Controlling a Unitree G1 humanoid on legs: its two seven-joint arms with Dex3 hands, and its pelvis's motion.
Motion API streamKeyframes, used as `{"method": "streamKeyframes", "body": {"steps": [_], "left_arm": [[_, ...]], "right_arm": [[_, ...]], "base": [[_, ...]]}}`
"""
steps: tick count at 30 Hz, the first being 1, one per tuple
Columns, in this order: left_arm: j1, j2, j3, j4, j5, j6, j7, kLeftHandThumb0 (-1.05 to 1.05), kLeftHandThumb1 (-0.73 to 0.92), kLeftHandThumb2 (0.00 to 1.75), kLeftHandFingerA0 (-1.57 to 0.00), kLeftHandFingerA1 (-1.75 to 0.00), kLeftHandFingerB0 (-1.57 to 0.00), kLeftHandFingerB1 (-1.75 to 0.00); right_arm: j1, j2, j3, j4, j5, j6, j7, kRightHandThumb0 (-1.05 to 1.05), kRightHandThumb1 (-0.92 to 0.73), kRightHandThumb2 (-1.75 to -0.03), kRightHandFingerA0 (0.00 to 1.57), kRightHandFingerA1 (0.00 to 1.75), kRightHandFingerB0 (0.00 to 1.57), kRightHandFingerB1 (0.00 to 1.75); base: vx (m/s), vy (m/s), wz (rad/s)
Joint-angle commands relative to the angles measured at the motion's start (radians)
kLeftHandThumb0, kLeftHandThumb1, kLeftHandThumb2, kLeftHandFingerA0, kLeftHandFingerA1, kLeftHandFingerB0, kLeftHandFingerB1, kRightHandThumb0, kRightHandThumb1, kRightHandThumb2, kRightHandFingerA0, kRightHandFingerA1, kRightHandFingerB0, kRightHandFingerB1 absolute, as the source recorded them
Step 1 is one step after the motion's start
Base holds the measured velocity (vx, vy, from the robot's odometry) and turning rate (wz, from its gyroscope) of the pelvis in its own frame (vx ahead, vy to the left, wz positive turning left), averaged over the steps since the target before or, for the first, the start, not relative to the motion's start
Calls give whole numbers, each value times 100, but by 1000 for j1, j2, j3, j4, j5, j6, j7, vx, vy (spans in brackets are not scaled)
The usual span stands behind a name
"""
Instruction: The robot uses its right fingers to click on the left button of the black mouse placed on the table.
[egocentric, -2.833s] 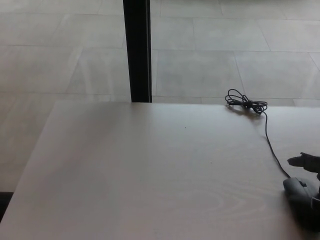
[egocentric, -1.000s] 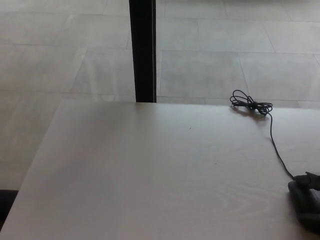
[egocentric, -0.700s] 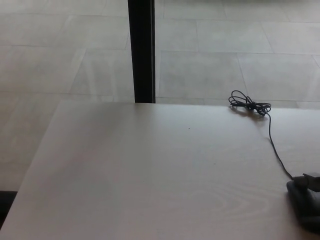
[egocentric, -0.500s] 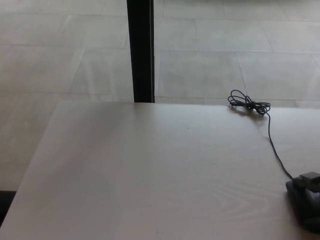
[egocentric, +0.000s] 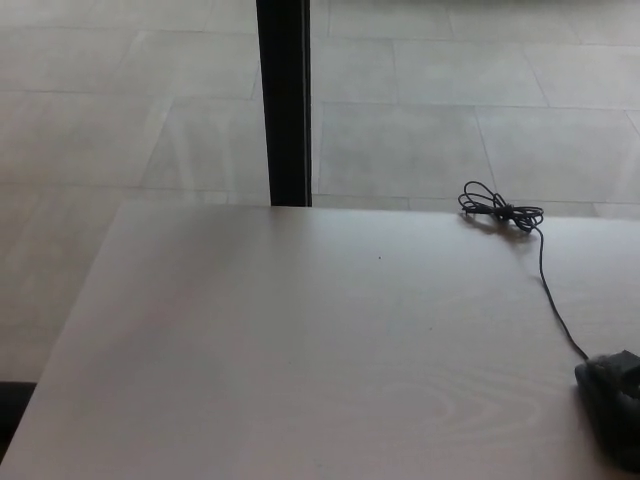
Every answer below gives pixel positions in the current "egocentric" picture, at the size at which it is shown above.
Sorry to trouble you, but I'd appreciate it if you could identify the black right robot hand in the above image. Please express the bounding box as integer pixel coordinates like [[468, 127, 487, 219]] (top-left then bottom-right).
[[591, 349, 640, 397]]

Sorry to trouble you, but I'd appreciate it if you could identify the black computer mouse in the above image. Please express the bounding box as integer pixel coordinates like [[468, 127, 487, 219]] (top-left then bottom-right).
[[573, 360, 640, 472]]

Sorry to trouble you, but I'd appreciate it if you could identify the black mouse cable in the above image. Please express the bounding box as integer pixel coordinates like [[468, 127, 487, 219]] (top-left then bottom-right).
[[458, 180, 592, 361]]

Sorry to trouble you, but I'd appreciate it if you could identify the black vertical window frame post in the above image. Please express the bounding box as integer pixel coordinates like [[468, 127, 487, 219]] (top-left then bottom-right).
[[255, 0, 314, 208]]

